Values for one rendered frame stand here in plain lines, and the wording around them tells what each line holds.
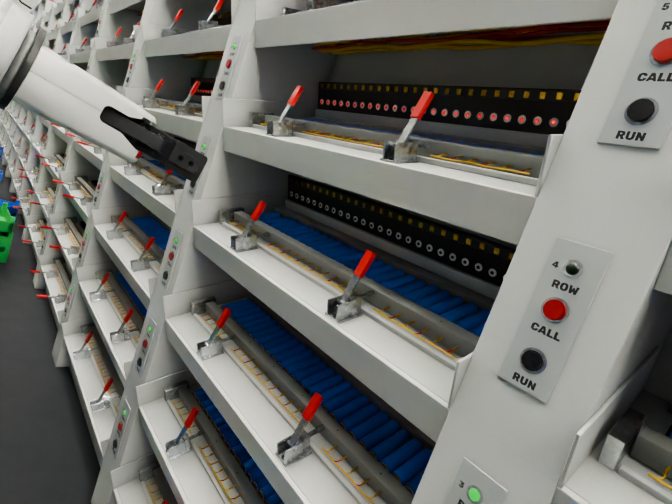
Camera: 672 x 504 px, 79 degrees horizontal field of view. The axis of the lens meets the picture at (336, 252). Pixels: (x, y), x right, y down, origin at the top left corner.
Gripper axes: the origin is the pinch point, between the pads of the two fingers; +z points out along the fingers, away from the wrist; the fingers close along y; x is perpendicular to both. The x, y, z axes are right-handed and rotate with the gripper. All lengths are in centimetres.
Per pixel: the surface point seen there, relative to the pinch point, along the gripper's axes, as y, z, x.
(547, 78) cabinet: 16.7, 30.7, 33.2
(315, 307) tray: 8.9, 19.9, -8.4
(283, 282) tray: 0.5, 20.3, -8.1
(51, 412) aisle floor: -75, 30, -79
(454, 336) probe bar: 24.9, 24.5, -3.1
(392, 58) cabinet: -13.6, 30.0, 36.5
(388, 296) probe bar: 14.9, 24.4, -2.7
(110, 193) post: -100, 23, -17
